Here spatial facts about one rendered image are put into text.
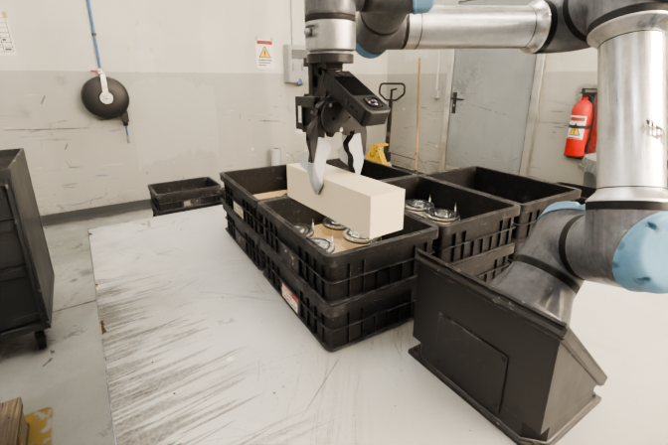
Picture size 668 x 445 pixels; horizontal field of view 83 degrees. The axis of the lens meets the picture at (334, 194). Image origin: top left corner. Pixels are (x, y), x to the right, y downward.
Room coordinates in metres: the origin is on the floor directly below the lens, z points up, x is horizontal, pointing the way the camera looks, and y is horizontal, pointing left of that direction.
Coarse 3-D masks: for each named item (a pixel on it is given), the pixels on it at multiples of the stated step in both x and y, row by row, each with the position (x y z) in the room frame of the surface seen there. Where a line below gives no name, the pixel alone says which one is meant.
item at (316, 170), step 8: (320, 144) 0.56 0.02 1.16; (328, 144) 0.57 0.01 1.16; (304, 152) 0.60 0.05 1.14; (320, 152) 0.56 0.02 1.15; (328, 152) 0.57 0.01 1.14; (304, 160) 0.59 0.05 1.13; (320, 160) 0.56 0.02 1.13; (304, 168) 0.59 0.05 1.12; (312, 168) 0.56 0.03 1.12; (320, 168) 0.56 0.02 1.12; (312, 176) 0.56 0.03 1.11; (320, 176) 0.56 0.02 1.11; (312, 184) 0.56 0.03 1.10; (320, 184) 0.56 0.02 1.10
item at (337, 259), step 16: (288, 224) 0.81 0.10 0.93; (432, 224) 0.81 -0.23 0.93; (304, 240) 0.72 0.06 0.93; (384, 240) 0.72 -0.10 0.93; (400, 240) 0.73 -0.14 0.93; (416, 240) 0.75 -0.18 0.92; (320, 256) 0.66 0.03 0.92; (336, 256) 0.65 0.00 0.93; (352, 256) 0.67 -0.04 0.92; (368, 256) 0.69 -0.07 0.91
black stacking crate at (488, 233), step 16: (416, 192) 1.26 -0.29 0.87; (432, 192) 1.21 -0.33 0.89; (448, 192) 1.15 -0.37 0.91; (464, 192) 1.10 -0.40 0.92; (448, 208) 1.14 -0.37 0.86; (464, 208) 1.09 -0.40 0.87; (480, 208) 1.04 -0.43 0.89; (496, 208) 1.00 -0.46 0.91; (496, 224) 0.91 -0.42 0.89; (512, 224) 0.95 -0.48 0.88; (432, 240) 0.83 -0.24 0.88; (448, 240) 0.82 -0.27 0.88; (464, 240) 0.84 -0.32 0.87; (480, 240) 0.88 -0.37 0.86; (496, 240) 0.91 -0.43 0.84; (512, 240) 0.95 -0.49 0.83; (448, 256) 0.82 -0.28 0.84; (464, 256) 0.85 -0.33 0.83
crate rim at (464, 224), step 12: (396, 180) 1.22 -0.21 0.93; (432, 180) 1.21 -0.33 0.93; (468, 192) 1.08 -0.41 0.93; (504, 204) 0.98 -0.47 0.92; (516, 204) 0.96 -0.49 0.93; (420, 216) 0.87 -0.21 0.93; (480, 216) 0.87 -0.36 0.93; (492, 216) 0.88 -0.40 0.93; (504, 216) 0.91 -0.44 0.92; (516, 216) 0.93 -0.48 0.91; (444, 228) 0.80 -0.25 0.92; (456, 228) 0.82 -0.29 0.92; (468, 228) 0.84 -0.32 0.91
